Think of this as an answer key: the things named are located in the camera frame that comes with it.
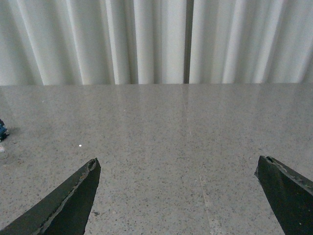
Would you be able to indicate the white pleated curtain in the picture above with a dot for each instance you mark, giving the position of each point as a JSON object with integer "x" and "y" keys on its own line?
{"x": 82, "y": 42}

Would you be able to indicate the grey vertical metal pole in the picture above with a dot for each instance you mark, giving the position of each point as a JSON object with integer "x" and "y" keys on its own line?
{"x": 188, "y": 39}

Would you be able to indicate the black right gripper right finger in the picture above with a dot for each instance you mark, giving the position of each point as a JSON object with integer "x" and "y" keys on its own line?
{"x": 289, "y": 194}

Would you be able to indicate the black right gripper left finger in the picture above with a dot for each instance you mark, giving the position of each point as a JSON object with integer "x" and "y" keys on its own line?
{"x": 65, "y": 211}

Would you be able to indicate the yellow mushroom push button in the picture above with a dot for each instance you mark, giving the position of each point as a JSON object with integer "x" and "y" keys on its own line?
{"x": 3, "y": 131}

